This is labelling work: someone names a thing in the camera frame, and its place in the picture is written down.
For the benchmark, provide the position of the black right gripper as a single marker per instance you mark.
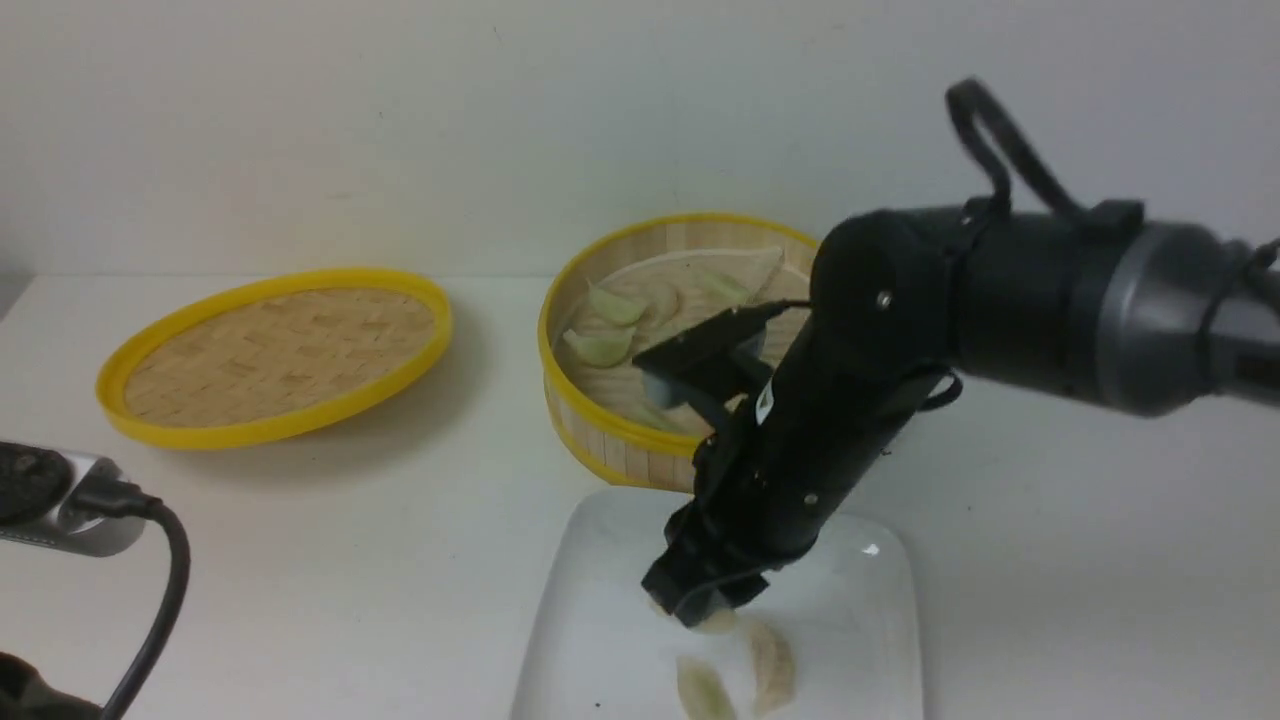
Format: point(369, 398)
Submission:
point(766, 485)

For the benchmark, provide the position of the pale dumpling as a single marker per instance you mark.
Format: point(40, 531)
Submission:
point(774, 668)

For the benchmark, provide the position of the greenish dumpling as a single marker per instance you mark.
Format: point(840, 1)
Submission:
point(701, 690)

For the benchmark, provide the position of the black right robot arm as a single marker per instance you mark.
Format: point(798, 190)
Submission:
point(1023, 286)

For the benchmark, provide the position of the white square plate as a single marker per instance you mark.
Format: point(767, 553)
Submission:
point(599, 650)

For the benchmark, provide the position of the green dumpling in steamer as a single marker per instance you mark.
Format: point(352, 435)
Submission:
point(603, 350)
point(616, 309)

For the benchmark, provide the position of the yellow bamboo steamer basket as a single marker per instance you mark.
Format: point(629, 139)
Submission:
point(630, 290)

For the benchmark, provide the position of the yellow bamboo steamer lid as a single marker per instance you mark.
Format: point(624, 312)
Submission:
point(275, 359)

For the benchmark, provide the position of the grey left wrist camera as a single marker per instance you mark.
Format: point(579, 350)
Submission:
point(40, 491)

